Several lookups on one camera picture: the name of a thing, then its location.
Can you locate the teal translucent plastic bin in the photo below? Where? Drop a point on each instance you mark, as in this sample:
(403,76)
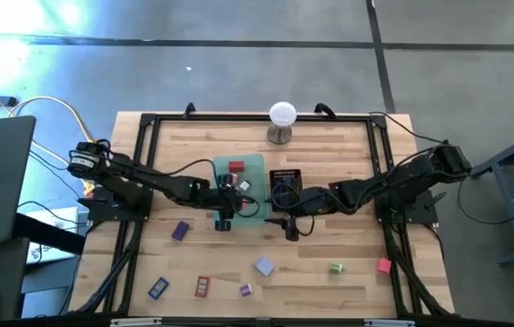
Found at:
(257,168)

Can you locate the black aluminium table frame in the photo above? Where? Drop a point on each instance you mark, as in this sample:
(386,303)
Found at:
(220,117)

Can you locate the white black USB charger cube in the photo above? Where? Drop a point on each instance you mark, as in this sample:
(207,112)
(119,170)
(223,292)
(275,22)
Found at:
(244,185)

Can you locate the black slotted plastic basket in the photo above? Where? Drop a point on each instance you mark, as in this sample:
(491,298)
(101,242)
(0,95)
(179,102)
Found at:
(277,175)

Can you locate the pink white USB charger cube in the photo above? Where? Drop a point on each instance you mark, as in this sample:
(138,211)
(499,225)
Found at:
(230,178)

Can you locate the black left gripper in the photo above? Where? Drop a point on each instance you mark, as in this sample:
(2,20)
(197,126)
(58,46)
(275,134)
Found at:
(225,204)

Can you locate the white cardboard box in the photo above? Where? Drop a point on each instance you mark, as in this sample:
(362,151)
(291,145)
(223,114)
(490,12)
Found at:
(64,215)

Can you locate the grey steel table frame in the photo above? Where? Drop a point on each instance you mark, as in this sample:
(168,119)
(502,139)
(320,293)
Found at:
(506,200)

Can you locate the white bulb table lamp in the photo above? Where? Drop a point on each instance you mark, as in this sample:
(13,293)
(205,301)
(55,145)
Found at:
(283,113)

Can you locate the purple white USB charger cube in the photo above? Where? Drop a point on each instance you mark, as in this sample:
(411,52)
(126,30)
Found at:
(245,290)

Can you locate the green white USB charger cube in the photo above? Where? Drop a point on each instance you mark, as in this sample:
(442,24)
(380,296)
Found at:
(334,267)

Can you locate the red multi-port charger block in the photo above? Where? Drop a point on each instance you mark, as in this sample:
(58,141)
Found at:
(236,166)

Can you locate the purple digital clock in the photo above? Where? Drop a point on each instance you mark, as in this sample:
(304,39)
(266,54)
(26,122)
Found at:
(180,230)

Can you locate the lavender multi-port charger block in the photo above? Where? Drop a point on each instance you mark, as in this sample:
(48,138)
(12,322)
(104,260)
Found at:
(264,266)

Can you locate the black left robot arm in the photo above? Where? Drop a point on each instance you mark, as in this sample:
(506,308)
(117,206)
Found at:
(139,175)

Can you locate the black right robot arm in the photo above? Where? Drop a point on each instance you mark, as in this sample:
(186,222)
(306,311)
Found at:
(411,175)

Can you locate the silver aluminium bar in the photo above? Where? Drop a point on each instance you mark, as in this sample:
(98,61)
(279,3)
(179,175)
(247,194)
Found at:
(136,322)
(388,323)

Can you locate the red digital clock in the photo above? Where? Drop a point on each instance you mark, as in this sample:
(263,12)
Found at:
(202,286)

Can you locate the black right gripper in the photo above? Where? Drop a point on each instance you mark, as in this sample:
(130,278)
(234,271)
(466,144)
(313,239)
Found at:
(307,202)

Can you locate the blue digital clock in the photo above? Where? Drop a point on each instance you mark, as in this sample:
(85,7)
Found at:
(158,288)

